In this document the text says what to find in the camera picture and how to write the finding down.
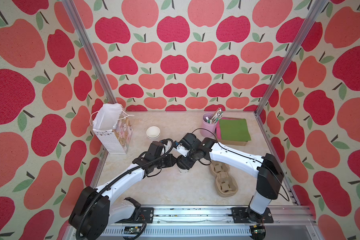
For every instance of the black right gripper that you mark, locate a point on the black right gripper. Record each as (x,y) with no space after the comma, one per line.
(183,162)

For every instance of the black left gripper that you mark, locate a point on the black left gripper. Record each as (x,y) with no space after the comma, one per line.
(170,160)

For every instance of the cartoon animal gift bag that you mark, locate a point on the cartoon animal gift bag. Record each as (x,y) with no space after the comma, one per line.
(113,128)

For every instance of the white paper cup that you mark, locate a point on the white paper cup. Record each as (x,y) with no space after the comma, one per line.
(183,171)

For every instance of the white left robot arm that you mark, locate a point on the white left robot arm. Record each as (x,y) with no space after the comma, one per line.
(93,211)

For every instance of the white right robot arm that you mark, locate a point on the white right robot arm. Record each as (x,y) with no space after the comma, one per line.
(265,169)

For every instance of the pink utensil holder cup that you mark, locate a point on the pink utensil holder cup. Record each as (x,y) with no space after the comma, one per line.
(208,129)

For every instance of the stacked white paper cups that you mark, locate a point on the stacked white paper cups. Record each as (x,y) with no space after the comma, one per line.
(153,132)

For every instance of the pink napkin stack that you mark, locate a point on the pink napkin stack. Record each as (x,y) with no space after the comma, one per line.
(225,129)

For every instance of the cutlery in pink holder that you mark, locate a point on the cutlery in pink holder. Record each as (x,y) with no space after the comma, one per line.
(215,117)

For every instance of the green napkin stack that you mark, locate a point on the green napkin stack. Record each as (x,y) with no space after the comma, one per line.
(242,131)

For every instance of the cardboard two-cup carrier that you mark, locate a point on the cardboard two-cup carrier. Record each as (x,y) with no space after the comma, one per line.
(225,184)

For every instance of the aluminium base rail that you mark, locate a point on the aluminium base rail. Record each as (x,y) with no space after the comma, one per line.
(217,223)

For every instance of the left aluminium frame post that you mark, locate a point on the left aluminium frame post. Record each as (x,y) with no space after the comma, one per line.
(78,24)

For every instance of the aluminium frame post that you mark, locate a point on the aluminium frame post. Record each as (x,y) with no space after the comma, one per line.
(307,24)
(78,24)

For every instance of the right aluminium frame post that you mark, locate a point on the right aluminium frame post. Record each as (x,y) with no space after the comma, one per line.
(307,24)

